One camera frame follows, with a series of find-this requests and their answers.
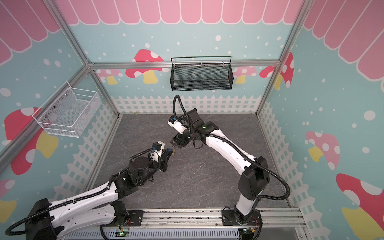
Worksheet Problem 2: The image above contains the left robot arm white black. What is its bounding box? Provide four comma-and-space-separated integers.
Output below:
25, 148, 173, 240

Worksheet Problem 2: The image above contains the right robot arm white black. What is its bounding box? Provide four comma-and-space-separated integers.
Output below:
168, 109, 270, 225

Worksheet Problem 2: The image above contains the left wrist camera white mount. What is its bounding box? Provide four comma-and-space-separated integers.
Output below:
150, 141, 165, 163

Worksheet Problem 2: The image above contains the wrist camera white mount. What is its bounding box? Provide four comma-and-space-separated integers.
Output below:
168, 116, 187, 134
150, 141, 165, 163

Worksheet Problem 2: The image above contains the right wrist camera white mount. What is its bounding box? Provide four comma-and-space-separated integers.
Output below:
168, 116, 187, 134

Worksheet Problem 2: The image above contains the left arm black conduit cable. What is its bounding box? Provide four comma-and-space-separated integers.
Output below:
4, 147, 155, 236

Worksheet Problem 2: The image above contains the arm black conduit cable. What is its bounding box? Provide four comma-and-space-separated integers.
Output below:
172, 94, 291, 201
4, 147, 155, 236

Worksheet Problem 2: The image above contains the black mesh wall basket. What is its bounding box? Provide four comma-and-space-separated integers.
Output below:
170, 56, 234, 91

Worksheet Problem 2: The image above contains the grey vented cable duct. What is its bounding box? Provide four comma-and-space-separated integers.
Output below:
64, 229, 241, 240

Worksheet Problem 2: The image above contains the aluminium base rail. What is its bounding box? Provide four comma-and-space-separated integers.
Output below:
56, 207, 307, 232

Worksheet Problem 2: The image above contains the white mesh wall basket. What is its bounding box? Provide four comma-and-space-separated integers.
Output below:
32, 82, 102, 138

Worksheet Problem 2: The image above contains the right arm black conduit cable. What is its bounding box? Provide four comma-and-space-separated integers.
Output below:
172, 94, 291, 201

